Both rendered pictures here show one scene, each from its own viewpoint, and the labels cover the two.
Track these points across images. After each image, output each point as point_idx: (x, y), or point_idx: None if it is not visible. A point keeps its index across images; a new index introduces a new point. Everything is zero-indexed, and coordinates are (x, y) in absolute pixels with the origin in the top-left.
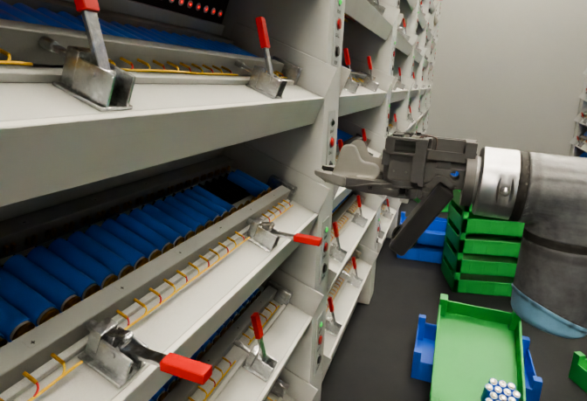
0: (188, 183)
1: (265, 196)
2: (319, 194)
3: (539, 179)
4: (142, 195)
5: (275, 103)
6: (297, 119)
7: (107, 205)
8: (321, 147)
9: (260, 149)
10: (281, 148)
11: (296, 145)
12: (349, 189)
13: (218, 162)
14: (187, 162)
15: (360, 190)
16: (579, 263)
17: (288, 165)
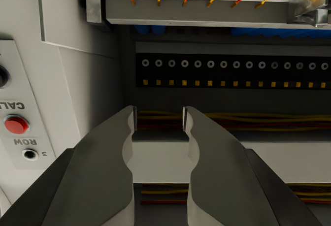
0: (228, 33)
1: (188, 25)
2: (55, 17)
3: None
4: (291, 37)
5: (284, 181)
6: (186, 156)
7: (330, 40)
8: (77, 118)
9: (105, 59)
10: (97, 76)
11: (91, 93)
12: (259, 157)
13: (158, 40)
14: (204, 46)
15: (287, 188)
16: None
17: (89, 55)
